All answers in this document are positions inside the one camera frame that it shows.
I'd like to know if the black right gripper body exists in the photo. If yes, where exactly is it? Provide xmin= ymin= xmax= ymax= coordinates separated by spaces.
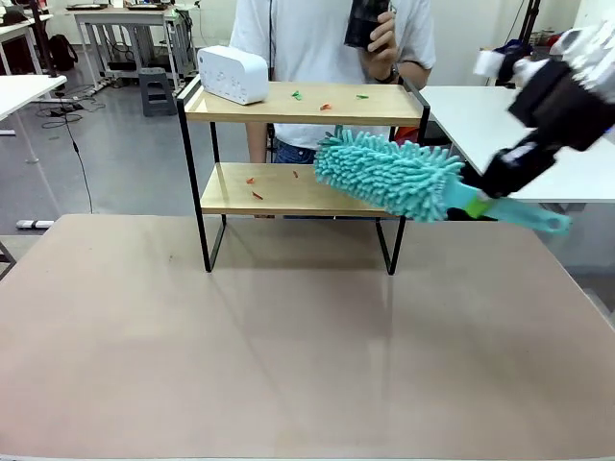
xmin=481 ymin=135 xmax=563 ymax=199

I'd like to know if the teal microfiber duster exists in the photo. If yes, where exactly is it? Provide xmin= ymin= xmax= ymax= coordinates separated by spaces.
xmin=312 ymin=125 xmax=574 ymax=236

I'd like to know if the black handheld device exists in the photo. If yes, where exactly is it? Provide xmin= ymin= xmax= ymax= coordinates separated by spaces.
xmin=343 ymin=0 xmax=394 ymax=53

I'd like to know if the person's right forearm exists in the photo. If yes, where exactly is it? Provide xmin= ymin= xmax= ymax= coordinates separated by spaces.
xmin=245 ymin=122 xmax=269 ymax=164

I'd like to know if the person's left forearm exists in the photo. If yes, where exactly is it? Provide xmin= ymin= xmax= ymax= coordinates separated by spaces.
xmin=396 ymin=58 xmax=431 ymax=92

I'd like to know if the person's left hand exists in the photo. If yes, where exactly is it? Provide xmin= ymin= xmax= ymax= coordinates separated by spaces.
xmin=366 ymin=10 xmax=401 ymax=78

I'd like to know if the white rectangular side table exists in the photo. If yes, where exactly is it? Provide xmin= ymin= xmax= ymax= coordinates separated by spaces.
xmin=416 ymin=85 xmax=615 ymax=206

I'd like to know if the black tripod stand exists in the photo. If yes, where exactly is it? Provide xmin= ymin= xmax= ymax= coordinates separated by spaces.
xmin=516 ymin=0 xmax=554 ymax=47

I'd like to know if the person in white t-shirt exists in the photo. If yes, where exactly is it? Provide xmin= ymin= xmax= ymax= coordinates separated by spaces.
xmin=229 ymin=0 xmax=437 ymax=165

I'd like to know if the white digital clock box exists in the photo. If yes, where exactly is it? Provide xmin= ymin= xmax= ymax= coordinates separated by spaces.
xmin=197 ymin=45 xmax=270 ymax=107

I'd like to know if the grey plastic step stool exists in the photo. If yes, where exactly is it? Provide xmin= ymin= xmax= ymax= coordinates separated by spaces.
xmin=137 ymin=66 xmax=178 ymax=118

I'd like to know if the grey workbench with trays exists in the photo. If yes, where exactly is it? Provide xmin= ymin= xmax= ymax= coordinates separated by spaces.
xmin=64 ymin=0 xmax=199 ymax=92

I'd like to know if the black backpack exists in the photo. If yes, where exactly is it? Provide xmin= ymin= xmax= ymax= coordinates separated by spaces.
xmin=46 ymin=33 xmax=80 ymax=73

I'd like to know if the white desk with metal legs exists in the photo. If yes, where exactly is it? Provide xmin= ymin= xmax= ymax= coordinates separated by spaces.
xmin=0 ymin=74 xmax=68 ymax=165

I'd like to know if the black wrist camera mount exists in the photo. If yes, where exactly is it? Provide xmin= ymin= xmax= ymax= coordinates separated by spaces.
xmin=507 ymin=60 xmax=615 ymax=154

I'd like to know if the two-tier wooden shelf black frame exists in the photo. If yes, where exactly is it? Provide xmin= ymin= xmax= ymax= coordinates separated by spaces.
xmin=176 ymin=75 xmax=431 ymax=277

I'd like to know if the black floor cable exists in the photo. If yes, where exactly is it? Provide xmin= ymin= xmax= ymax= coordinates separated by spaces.
xmin=41 ymin=93 xmax=97 ymax=215

